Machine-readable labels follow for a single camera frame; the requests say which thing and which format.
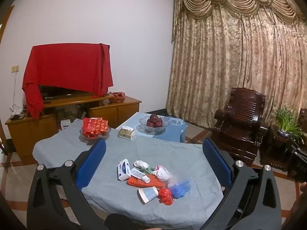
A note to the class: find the light blue table cover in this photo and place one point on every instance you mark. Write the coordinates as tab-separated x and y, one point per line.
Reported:
172	131

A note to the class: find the white cream tube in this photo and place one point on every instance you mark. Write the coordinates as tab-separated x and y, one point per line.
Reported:
139	174

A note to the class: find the black television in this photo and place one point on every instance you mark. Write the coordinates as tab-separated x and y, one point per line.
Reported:
55	91

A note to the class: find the white box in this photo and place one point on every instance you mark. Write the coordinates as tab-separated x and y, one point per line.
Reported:
65	124

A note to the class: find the beige patterned curtain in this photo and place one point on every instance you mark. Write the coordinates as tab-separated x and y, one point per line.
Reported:
227	64

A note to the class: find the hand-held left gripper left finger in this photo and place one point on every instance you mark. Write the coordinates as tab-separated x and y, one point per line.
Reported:
92	163

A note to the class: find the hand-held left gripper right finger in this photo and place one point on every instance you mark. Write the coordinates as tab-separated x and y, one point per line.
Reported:
217	158

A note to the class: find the white blue paper cup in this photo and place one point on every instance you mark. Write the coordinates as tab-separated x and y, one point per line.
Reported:
147	194

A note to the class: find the yellow green tissue box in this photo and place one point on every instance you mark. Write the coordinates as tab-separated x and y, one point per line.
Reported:
126	134

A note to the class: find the white blue tissue pack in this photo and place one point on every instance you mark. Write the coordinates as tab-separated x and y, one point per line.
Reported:
123	170

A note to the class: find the person's dark pant leg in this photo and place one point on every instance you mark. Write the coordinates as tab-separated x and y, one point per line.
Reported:
124	222

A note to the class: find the clear plastic bag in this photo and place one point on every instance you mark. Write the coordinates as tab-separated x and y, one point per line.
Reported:
175	181

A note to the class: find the dark wooden side table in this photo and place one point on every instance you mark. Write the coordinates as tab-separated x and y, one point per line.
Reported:
273	146

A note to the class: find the glass snack bowl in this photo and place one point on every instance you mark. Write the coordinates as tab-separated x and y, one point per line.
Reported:
105	133

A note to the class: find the black remote control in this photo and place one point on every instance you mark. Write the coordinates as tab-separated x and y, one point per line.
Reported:
16	117

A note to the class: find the crumpled white tissue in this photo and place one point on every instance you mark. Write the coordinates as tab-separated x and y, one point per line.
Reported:
141	164

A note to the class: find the blue foam net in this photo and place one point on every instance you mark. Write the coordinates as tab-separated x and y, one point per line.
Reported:
179	189

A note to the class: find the dark wooden armchair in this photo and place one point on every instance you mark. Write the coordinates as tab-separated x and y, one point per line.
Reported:
242	129
298	163

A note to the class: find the wooden television cabinet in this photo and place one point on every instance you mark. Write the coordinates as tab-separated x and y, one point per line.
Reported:
105	111

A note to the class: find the orange ribbed mat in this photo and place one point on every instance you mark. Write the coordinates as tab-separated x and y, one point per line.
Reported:
153	183

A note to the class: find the red apple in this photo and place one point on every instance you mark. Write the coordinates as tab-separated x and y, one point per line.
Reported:
150	123
158	123
153	117

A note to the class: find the red cloth cover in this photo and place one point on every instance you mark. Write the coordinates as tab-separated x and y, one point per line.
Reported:
67	64

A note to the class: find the potted green plant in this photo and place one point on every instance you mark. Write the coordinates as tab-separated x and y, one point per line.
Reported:
285	122

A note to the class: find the red woven basket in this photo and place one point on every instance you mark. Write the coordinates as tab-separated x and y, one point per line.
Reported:
117	97

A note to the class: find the red patterned snack packets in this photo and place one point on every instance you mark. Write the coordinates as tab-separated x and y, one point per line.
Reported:
96	125

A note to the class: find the glass fruit bowl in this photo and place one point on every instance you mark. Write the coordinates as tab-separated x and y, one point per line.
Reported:
144	128

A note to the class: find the beige wall socket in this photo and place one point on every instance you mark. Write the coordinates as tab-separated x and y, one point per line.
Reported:
15	68

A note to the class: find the grey blue tablecloth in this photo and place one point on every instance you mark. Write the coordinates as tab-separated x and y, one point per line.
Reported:
134	153

